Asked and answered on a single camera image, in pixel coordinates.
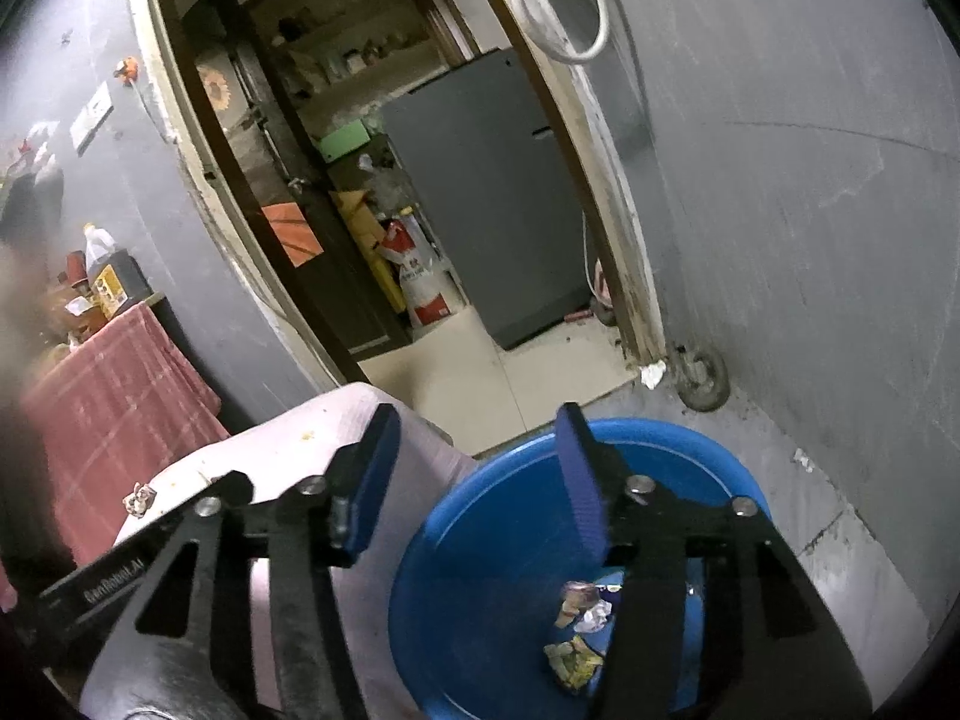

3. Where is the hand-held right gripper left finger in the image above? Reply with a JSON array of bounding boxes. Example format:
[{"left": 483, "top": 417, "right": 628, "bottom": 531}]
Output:
[{"left": 79, "top": 402, "right": 404, "bottom": 720}]

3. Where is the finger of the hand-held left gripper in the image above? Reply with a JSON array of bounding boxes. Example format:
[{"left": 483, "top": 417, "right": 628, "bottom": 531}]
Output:
[{"left": 34, "top": 517, "right": 185, "bottom": 646}]

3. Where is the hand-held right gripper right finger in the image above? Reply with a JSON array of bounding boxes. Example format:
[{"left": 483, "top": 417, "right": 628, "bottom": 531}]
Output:
[{"left": 556, "top": 401, "right": 875, "bottom": 720}]

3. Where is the blue plastic basin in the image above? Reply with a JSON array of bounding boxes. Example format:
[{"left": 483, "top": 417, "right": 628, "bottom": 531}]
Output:
[{"left": 388, "top": 418, "right": 773, "bottom": 720}]

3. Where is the brown pink wrapper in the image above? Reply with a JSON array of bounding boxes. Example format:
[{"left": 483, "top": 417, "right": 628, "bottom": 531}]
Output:
[{"left": 555, "top": 580, "right": 610, "bottom": 629}]

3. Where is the yellow wrapper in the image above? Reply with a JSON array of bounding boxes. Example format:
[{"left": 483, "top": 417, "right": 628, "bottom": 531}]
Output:
[{"left": 544, "top": 636, "right": 605, "bottom": 691}]

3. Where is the pink floral tablecloth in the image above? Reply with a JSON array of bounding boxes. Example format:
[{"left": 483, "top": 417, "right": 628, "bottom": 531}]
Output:
[{"left": 79, "top": 382, "right": 481, "bottom": 720}]

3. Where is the grey caster wheel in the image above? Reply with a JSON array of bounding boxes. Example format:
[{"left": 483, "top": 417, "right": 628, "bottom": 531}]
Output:
[{"left": 673, "top": 347, "right": 732, "bottom": 415}]

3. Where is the dark wooden door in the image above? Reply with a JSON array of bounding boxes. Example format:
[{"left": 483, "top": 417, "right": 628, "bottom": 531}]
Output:
[{"left": 182, "top": 0, "right": 412, "bottom": 385}]

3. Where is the red plaid cloth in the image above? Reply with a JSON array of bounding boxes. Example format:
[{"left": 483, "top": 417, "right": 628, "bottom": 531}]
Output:
[{"left": 21, "top": 300, "right": 231, "bottom": 567}]

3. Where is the red and white sack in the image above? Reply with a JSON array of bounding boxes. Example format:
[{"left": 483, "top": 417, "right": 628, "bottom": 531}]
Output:
[{"left": 375, "top": 216, "right": 462, "bottom": 329}]

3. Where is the orange paper sheet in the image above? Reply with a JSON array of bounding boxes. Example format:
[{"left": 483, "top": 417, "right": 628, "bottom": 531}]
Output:
[{"left": 261, "top": 202, "right": 325, "bottom": 269}]

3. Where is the yellow bag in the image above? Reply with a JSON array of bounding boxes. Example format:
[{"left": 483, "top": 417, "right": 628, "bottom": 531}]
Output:
[{"left": 330, "top": 190, "right": 410, "bottom": 312}]

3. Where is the grey metal cabinet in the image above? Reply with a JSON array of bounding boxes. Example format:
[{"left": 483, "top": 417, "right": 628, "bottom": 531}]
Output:
[{"left": 379, "top": 47, "right": 601, "bottom": 351}]

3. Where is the dark oil bottle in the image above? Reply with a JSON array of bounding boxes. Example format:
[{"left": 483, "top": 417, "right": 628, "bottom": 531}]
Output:
[{"left": 82, "top": 223, "right": 152, "bottom": 321}]

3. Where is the green box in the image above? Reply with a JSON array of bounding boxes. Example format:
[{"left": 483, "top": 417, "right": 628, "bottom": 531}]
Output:
[{"left": 315, "top": 122, "right": 374, "bottom": 164}]

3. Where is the wooden shelf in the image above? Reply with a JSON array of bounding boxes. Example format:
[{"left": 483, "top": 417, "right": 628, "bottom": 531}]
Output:
[{"left": 251, "top": 0, "right": 451, "bottom": 121}]

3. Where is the sunflower decoration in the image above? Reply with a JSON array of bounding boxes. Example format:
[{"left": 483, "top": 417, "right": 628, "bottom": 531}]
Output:
[{"left": 195, "top": 62, "right": 233, "bottom": 112}]

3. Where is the cream wooden door frame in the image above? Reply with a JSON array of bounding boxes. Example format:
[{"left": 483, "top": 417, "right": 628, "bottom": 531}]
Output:
[{"left": 124, "top": 0, "right": 668, "bottom": 395}]

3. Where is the white hose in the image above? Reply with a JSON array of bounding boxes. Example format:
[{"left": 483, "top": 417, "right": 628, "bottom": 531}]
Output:
[{"left": 506, "top": 0, "right": 612, "bottom": 66}]

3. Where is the white wall switch plate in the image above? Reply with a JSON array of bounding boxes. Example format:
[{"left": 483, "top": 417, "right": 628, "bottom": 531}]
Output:
[{"left": 70, "top": 85, "right": 115, "bottom": 156}]

